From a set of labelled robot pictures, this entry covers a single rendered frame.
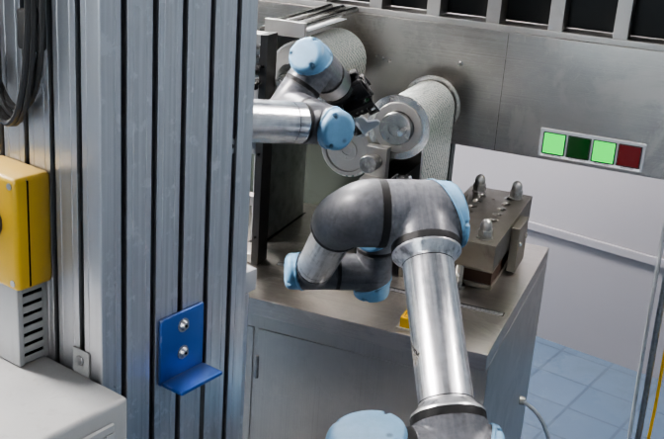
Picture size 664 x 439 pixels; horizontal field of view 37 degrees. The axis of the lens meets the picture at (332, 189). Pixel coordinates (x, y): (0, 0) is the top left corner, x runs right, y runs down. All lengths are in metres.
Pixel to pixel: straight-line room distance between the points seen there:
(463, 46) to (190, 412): 1.43
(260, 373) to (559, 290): 2.05
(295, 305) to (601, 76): 0.91
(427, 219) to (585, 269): 2.44
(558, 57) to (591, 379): 1.79
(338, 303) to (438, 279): 0.61
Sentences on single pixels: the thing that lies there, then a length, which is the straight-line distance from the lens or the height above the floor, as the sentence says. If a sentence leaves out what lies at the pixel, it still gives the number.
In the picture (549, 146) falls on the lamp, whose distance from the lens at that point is 2.49.
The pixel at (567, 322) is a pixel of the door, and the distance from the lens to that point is 4.13.
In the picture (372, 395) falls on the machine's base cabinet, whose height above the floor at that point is 0.73.
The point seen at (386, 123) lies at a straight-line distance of 2.21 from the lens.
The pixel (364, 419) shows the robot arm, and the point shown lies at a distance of 1.48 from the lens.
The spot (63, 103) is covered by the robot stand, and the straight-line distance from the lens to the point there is 1.10.
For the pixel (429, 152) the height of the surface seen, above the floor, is 1.19.
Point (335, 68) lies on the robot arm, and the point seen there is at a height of 1.43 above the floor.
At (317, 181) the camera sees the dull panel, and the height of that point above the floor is 0.97.
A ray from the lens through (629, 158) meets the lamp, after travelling 2.47.
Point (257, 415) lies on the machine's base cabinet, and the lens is 2.32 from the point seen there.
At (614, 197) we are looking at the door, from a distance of 3.89.
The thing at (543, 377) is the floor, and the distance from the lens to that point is 3.90.
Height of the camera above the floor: 1.82
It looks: 19 degrees down
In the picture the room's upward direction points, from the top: 4 degrees clockwise
